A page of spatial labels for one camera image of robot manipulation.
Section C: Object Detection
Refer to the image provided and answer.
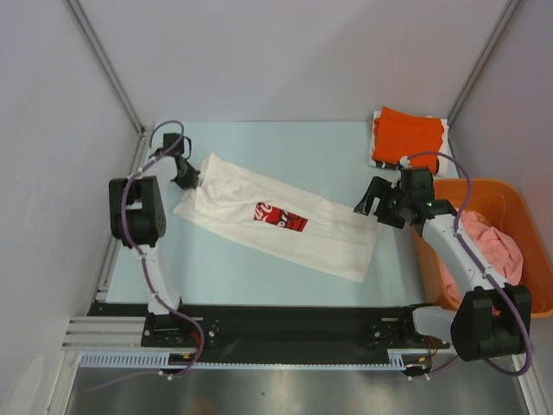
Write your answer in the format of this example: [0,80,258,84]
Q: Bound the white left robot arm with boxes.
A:
[108,133,200,316]

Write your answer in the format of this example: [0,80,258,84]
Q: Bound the pink t-shirt in bin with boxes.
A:
[461,210,524,285]

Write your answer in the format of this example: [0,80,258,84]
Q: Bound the right corner frame post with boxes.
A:
[448,0,524,126]

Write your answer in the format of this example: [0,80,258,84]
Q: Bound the corner frame post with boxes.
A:
[63,0,144,134]
[448,0,524,126]

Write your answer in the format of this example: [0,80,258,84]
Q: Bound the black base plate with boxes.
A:
[88,303,449,363]

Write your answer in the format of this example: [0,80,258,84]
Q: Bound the left corner frame post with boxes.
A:
[63,0,144,134]

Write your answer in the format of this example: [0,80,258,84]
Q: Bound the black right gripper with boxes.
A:
[353,176,411,229]

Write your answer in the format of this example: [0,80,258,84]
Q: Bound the aluminium frame rail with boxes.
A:
[60,124,156,354]

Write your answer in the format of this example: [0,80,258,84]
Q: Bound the white slotted cable duct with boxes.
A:
[79,350,430,371]

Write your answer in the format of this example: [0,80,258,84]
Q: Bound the white t-shirt red graphic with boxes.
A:
[173,154,380,283]

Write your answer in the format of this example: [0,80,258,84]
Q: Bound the orange plastic bin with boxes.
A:
[412,179,552,318]

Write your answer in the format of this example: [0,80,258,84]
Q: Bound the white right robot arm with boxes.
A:
[354,168,532,361]

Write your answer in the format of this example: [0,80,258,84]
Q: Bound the folded orange t-shirt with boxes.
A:
[372,105,446,174]

